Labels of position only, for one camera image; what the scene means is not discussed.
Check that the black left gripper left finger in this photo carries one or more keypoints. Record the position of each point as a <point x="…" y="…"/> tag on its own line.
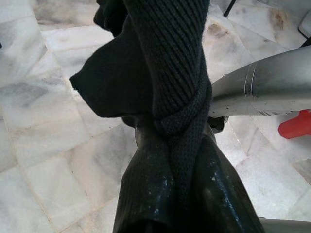
<point x="145" y="189"/>

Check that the red plastic object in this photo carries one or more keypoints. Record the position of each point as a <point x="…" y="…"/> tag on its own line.
<point x="296" y="125"/>

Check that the robot left leg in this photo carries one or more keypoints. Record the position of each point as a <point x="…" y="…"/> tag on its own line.
<point x="267" y="85"/>

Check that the black shirt with green print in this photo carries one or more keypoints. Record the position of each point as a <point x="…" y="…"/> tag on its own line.
<point x="165" y="60"/>

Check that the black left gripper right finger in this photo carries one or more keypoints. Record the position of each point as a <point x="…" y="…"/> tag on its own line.
<point x="218" y="199"/>

